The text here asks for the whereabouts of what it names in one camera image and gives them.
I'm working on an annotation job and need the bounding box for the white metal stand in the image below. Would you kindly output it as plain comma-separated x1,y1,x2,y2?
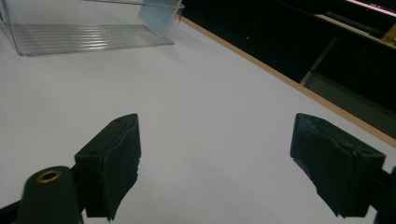
299,11,396,88

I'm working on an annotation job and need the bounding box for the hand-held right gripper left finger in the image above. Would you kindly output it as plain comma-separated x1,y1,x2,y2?
74,113,142,222

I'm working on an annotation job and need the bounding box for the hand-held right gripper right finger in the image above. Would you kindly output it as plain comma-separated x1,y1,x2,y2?
290,112,387,219

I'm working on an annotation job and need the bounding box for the clear plastic box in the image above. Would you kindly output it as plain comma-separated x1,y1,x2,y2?
0,0,185,58

